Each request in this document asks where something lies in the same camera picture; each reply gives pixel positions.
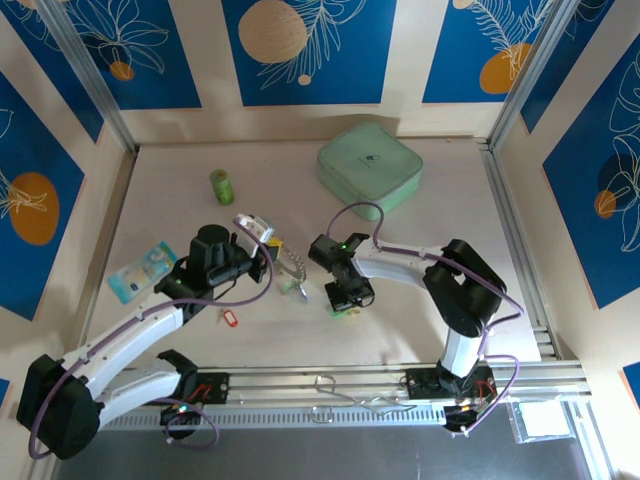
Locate green bottle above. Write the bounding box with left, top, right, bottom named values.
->
left=209, top=168, right=236, bottom=205

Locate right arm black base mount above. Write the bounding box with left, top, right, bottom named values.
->
left=404, top=367, right=501, bottom=436

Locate perforated metal cable tray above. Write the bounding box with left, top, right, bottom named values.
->
left=99, top=402, right=449, bottom=431

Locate blue tissue packet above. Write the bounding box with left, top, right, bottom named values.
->
left=107, top=241, right=180, bottom=305

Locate aluminium upright post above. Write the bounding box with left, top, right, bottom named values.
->
left=487, top=0, right=591, bottom=151
left=37, top=0, right=139, bottom=154

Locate mint green zip case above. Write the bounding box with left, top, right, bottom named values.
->
left=315, top=123, right=425, bottom=223

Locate aluminium side rail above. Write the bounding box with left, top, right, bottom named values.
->
left=74, top=147, right=139, bottom=369
left=477, top=139, right=559, bottom=361

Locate metal wire hook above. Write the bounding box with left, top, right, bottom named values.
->
left=313, top=373, right=351, bottom=399

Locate bent metal wire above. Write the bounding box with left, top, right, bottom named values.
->
left=349, top=392, right=420, bottom=416

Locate clear plastic bag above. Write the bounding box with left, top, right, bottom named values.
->
left=507, top=399, right=576, bottom=445

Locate aluminium extrusion rail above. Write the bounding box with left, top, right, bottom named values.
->
left=197, top=362, right=586, bottom=401

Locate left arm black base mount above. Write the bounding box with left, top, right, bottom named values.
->
left=139, top=369, right=231, bottom=441

